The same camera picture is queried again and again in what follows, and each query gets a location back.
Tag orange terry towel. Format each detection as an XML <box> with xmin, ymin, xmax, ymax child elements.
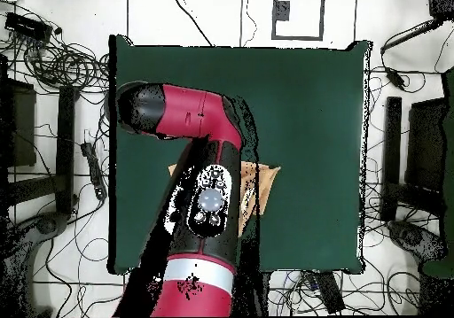
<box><xmin>167</xmin><ymin>160</ymin><xmax>282</xmax><ymax>236</ymax></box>

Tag dark green table cloth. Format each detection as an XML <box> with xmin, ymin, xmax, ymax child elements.
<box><xmin>108</xmin><ymin>34</ymin><xmax>372</xmax><ymax>275</ymax></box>

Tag black power strip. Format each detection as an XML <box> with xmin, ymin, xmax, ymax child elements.
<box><xmin>80</xmin><ymin>141</ymin><xmax>108</xmax><ymax>201</ymax></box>

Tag black power brick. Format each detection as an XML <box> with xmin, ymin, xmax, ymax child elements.
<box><xmin>313</xmin><ymin>270</ymin><xmax>346</xmax><ymax>314</ymax></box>

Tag black power adapter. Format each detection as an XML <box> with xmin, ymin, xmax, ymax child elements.
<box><xmin>385</xmin><ymin>66</ymin><xmax>408</xmax><ymax>89</ymax></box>

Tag grey tripod base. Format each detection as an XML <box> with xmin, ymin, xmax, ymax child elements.
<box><xmin>387</xmin><ymin>220</ymin><xmax>447</xmax><ymax>262</ymax></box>
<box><xmin>0</xmin><ymin>211</ymin><xmax>69</xmax><ymax>317</ymax></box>

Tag black multi-port hub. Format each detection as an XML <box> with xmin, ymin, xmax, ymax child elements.
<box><xmin>4</xmin><ymin>11</ymin><xmax>53</xmax><ymax>43</ymax></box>

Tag black box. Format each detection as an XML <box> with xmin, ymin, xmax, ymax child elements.
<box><xmin>427</xmin><ymin>0</ymin><xmax>454</xmax><ymax>20</ymax></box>

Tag black metal stand frame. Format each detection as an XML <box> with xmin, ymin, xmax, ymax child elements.
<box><xmin>380</xmin><ymin>96</ymin><xmax>449</xmax><ymax>223</ymax></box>
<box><xmin>0</xmin><ymin>55</ymin><xmax>78</xmax><ymax>216</ymax></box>

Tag tangled black cables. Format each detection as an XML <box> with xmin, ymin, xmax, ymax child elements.
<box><xmin>0</xmin><ymin>0</ymin><xmax>111</xmax><ymax>97</ymax></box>

